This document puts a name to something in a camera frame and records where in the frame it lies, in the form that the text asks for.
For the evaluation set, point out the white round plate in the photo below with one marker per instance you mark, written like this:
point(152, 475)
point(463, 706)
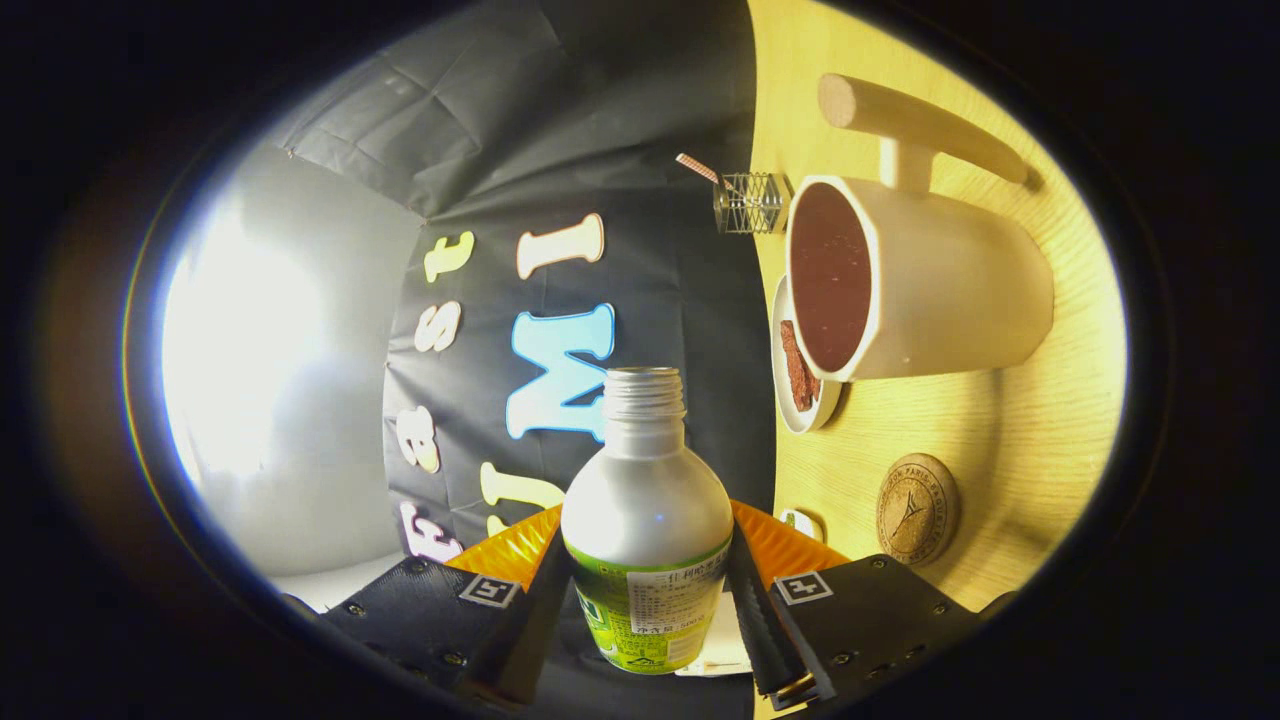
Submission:
point(790, 410)

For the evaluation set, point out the red-brown meat slice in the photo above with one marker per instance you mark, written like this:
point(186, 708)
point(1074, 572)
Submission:
point(797, 370)

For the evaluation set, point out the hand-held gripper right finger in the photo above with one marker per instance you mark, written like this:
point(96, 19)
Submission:
point(765, 630)

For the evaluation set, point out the wooden table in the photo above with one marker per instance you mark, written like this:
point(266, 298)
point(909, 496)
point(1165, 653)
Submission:
point(1000, 420)

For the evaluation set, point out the black backdrop cloth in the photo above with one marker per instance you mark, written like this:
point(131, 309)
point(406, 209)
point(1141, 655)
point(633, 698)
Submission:
point(650, 280)

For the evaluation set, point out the round cork coaster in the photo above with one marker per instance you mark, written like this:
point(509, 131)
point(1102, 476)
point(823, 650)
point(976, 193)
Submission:
point(917, 510)

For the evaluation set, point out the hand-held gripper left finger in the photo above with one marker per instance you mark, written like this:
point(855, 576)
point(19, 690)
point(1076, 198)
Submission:
point(530, 630)

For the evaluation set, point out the white divided dish of beans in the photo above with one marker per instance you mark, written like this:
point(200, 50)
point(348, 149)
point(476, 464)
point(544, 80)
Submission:
point(803, 524)

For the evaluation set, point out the silver bottle with green label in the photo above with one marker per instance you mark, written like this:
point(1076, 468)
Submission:
point(645, 510)

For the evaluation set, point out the red striped straw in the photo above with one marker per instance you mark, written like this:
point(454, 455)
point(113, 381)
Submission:
point(697, 168)

